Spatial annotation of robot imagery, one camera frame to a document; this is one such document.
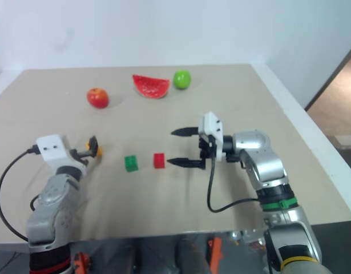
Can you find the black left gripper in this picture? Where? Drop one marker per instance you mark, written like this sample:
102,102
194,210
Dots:
77,156

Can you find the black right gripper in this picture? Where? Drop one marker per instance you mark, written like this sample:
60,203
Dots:
206,147

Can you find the small yellow cube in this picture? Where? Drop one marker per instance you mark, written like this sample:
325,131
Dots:
100,151

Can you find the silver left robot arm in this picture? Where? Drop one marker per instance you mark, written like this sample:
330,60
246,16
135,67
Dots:
52,199

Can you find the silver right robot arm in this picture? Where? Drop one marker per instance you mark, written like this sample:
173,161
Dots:
260,165

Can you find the small red cube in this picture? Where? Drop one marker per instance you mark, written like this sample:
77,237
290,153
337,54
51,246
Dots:
159,161

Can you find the small green cube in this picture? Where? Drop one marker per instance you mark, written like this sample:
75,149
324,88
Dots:
131,164

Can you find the red apple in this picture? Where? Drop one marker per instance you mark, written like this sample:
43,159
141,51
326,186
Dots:
97,98

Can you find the beige tablecloth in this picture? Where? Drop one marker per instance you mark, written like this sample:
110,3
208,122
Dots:
169,199

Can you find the green apple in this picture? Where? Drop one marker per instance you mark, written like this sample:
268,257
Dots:
182,79

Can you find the red watermelon slice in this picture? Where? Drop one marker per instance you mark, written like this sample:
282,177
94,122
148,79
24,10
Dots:
151,87

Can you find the orange plastic bar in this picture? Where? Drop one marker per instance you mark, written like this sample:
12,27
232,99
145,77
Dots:
215,254

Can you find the orange and black clamp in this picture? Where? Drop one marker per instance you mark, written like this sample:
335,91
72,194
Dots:
81,262

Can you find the white box on floor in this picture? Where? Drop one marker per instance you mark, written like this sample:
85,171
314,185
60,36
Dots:
347,141

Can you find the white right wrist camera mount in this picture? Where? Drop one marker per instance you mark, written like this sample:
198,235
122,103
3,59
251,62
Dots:
211,125

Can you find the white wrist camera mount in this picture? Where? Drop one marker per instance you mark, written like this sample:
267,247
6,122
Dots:
211,125
51,151

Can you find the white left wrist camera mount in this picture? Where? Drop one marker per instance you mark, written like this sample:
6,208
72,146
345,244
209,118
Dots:
51,151

